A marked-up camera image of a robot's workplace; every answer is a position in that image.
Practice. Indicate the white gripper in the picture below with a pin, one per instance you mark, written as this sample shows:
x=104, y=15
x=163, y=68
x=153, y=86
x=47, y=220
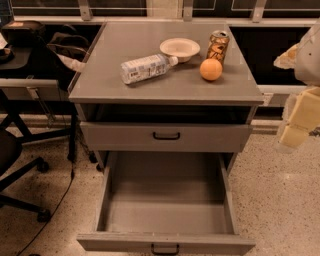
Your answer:
x=310, y=61

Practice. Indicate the clear plastic water bottle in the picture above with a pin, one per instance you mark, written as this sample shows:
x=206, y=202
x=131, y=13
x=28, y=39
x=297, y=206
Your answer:
x=147, y=67

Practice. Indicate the grey drawer cabinet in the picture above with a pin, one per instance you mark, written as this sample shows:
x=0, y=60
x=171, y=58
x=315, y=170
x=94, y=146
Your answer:
x=181, y=96

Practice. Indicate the open grey lower drawer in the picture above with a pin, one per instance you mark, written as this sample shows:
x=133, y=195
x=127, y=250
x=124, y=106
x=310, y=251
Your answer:
x=166, y=204

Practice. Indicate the closed grey upper drawer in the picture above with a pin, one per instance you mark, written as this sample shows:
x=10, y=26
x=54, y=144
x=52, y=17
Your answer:
x=165, y=137

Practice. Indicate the orange fruit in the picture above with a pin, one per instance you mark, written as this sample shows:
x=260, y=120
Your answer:
x=211, y=69

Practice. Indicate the orange patterned drink can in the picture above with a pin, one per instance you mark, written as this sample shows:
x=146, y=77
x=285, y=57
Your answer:
x=218, y=45

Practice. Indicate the white paper bowl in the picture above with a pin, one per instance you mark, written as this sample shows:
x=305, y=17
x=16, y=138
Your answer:
x=182, y=48

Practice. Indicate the dark bag on desk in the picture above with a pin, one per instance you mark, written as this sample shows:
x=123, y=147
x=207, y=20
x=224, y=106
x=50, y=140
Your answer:
x=23, y=33

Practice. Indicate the dark backpack with strap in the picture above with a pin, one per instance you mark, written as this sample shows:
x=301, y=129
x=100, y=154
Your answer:
x=70, y=49

